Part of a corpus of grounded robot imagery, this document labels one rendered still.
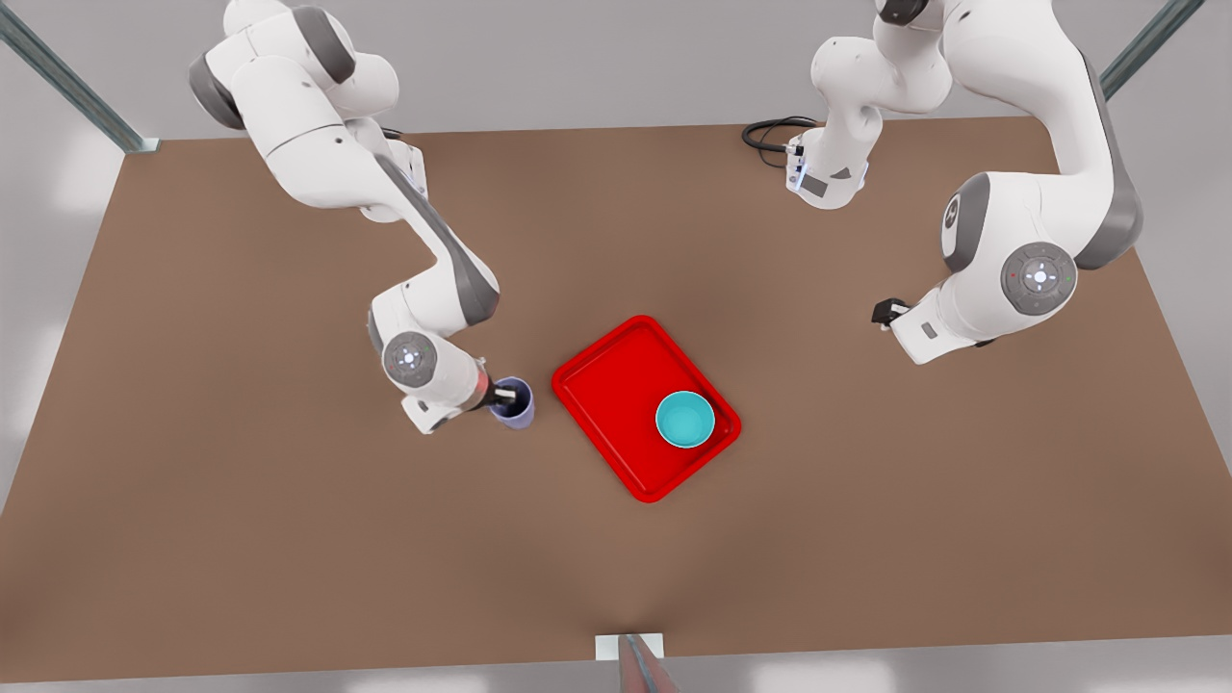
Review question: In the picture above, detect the purple cup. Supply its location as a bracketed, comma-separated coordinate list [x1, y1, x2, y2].
[488, 376, 536, 430]

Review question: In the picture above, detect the teal bowl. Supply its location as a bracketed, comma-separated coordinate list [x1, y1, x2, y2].
[655, 390, 717, 450]

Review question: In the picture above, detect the red tray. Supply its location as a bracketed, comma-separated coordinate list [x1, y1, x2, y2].
[551, 315, 743, 504]

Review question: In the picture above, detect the black cable loop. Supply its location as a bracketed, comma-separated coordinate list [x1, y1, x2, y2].
[741, 116, 820, 170]

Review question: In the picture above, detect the silver frame post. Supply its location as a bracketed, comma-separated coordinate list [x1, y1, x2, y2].
[595, 632, 680, 693]
[1098, 0, 1207, 101]
[0, 5, 160, 155]

